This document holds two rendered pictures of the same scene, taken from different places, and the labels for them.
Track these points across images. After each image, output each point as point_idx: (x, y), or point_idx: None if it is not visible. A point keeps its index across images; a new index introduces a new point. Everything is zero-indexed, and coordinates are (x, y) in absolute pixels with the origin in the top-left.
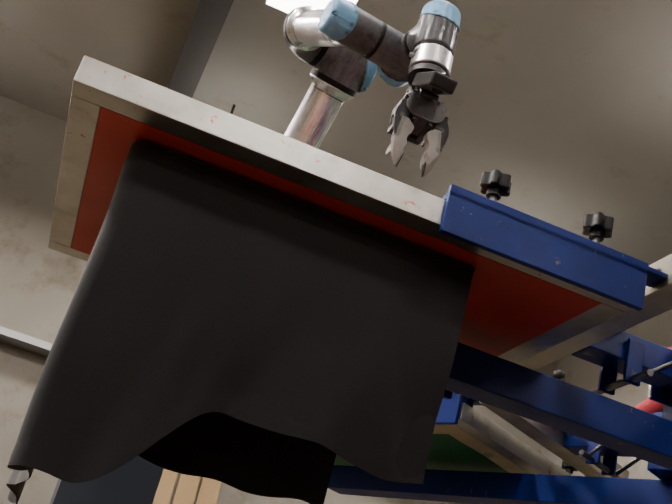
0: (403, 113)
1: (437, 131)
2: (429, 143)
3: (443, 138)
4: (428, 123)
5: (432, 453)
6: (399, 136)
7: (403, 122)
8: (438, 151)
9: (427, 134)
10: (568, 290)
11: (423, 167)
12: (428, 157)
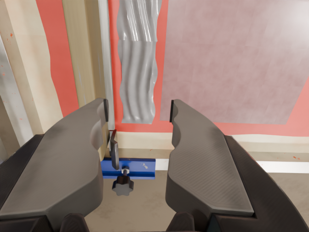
0: (258, 223)
1: (31, 201)
2: (89, 139)
3: (4, 178)
4: (88, 227)
5: None
6: (205, 127)
7: (224, 174)
8: (53, 128)
9: (97, 166)
10: None
11: (107, 105)
12: (95, 108)
